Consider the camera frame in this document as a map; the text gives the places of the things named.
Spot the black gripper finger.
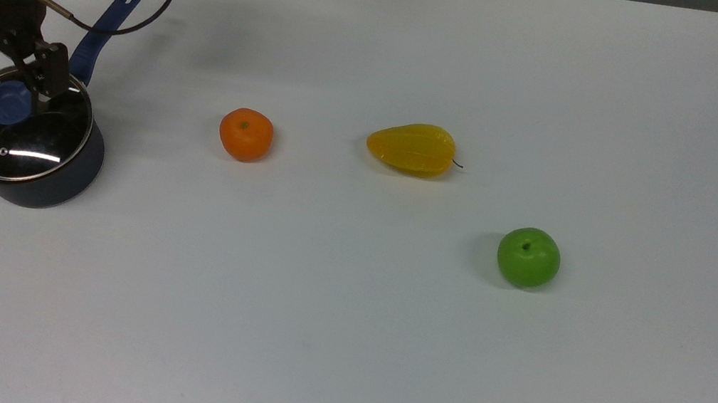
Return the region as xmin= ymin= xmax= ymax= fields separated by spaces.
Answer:
xmin=22 ymin=38 xmax=79 ymax=106

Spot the glass lid with blue knob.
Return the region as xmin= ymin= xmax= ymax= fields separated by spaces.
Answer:
xmin=0 ymin=64 xmax=101 ymax=195

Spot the dark blue saucepan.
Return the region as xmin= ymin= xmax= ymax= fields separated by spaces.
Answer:
xmin=0 ymin=0 xmax=144 ymax=221

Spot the orange mandarin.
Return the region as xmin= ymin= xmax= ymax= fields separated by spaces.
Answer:
xmin=215 ymin=105 xmax=278 ymax=167

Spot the yellow starfruit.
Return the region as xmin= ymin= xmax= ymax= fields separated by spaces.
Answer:
xmin=362 ymin=115 xmax=470 ymax=185

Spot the green apple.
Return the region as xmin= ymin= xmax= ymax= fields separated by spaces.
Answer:
xmin=492 ymin=222 xmax=566 ymax=295

